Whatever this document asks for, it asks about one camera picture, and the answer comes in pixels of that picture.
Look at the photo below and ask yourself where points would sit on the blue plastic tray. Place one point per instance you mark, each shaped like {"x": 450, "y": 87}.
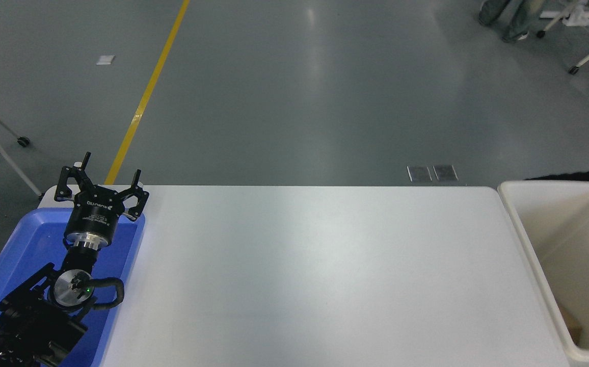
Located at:
{"x": 19, "y": 244}

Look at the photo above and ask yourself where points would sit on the person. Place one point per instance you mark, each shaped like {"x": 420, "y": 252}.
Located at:
{"x": 521, "y": 20}

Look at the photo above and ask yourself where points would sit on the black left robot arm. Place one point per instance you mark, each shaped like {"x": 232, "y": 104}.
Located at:
{"x": 29, "y": 326}

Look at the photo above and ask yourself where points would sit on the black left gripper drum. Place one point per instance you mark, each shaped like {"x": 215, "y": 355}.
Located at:
{"x": 95, "y": 216}

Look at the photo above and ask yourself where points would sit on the large pale plastic bin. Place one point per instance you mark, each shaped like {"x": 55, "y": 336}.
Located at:
{"x": 564, "y": 239}

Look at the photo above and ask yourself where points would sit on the black bulky floor object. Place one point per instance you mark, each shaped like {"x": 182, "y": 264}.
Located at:
{"x": 580, "y": 177}

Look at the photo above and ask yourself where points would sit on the white paper floor tag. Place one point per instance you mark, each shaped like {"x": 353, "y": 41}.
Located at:
{"x": 105, "y": 59}

